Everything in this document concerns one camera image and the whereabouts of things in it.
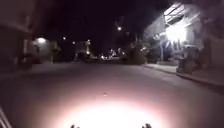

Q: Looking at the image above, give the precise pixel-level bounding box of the grey asphalt road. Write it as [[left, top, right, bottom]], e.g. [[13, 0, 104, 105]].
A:
[[0, 61, 224, 128]]

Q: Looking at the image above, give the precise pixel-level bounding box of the lit building with awning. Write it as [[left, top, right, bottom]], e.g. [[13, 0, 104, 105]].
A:
[[142, 0, 224, 72]]

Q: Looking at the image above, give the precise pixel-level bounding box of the dark building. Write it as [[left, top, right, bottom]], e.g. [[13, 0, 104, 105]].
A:
[[0, 0, 58, 73]]

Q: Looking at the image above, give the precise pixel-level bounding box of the pale concrete pavement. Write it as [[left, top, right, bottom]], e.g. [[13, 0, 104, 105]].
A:
[[143, 63, 224, 88]]

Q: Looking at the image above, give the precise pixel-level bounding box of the dark bin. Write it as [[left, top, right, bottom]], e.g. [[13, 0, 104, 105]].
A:
[[176, 55, 194, 75]]

